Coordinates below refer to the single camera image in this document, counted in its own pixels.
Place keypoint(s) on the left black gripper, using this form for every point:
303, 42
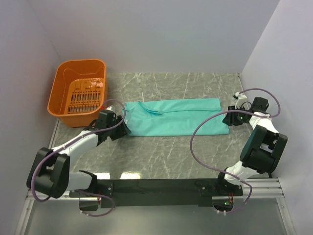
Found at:
123, 130

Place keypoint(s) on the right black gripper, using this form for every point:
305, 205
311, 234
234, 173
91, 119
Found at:
230, 119

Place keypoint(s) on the orange plastic basket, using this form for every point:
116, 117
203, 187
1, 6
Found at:
78, 92

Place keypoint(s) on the teal t shirt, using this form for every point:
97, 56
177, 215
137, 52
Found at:
176, 117

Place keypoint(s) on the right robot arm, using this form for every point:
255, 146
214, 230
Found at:
262, 151

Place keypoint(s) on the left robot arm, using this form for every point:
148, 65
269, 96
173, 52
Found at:
50, 173

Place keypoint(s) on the black base beam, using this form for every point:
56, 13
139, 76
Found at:
165, 192

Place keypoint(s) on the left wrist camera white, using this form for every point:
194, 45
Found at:
109, 108

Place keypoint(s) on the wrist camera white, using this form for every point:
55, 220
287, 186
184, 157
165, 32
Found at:
240, 99
109, 108

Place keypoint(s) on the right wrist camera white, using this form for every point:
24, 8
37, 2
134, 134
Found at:
240, 99

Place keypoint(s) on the aluminium rail frame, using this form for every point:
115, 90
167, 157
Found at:
263, 188

